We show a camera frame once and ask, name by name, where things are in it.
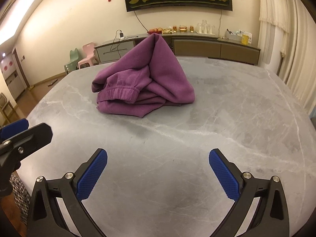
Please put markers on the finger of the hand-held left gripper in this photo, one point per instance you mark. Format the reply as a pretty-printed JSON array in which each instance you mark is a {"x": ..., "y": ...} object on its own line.
[
  {"x": 14, "y": 128},
  {"x": 37, "y": 135}
]

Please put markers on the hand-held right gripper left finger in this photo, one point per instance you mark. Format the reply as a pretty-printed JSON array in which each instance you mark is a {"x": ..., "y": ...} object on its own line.
[{"x": 92, "y": 175}]

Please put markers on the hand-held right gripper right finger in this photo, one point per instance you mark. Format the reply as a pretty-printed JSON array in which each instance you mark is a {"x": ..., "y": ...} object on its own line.
[{"x": 223, "y": 175}]

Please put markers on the purple pants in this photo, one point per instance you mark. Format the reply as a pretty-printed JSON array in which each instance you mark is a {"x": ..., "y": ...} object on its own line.
[{"x": 160, "y": 74}]

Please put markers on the wooden chair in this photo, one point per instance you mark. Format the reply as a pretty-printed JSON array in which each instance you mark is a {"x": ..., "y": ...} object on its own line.
[{"x": 6, "y": 108}]

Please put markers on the white double door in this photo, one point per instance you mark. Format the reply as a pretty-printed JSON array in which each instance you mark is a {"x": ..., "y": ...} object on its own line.
[{"x": 12, "y": 76}]

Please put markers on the person's patterned clothing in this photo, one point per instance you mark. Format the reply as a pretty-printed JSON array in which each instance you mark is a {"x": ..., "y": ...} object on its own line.
[{"x": 22, "y": 197}]

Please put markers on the green plastic chair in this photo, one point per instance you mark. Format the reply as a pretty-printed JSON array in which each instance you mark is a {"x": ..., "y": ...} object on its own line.
[{"x": 72, "y": 64}]

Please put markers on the pink plastic chair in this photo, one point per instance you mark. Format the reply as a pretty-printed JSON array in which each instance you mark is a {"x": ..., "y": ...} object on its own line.
[{"x": 88, "y": 54}]

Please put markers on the long low sideboard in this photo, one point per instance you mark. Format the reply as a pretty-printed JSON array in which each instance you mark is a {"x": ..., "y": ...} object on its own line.
[{"x": 197, "y": 46}]

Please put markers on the phone charger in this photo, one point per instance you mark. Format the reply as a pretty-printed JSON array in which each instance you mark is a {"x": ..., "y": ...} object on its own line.
[{"x": 121, "y": 35}]

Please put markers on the white floor air conditioner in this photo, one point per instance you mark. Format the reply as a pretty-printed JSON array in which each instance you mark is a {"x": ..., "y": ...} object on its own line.
[{"x": 275, "y": 51}]

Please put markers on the yellow box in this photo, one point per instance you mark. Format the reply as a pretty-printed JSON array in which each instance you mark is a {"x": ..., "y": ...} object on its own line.
[{"x": 245, "y": 40}]

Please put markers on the grey storage box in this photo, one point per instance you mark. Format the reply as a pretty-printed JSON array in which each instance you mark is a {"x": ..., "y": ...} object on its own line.
[{"x": 232, "y": 36}]

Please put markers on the white leaflets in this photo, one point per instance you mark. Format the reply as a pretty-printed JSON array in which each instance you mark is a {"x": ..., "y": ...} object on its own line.
[{"x": 246, "y": 33}]

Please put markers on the tray of clear glasses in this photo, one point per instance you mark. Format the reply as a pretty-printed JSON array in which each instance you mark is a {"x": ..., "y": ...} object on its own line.
[{"x": 205, "y": 27}]

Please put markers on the gold bowl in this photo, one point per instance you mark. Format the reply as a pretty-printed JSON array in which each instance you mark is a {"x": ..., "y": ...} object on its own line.
[{"x": 183, "y": 29}]

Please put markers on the cream curtain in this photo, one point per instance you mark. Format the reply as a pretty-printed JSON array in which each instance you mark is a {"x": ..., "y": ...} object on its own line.
[{"x": 296, "y": 42}]

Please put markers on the gold box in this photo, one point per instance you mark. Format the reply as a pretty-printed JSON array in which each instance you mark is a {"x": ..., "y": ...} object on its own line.
[{"x": 167, "y": 31}]

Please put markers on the plate of fruit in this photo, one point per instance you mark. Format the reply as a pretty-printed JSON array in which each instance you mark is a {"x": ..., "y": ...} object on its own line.
[{"x": 155, "y": 30}]

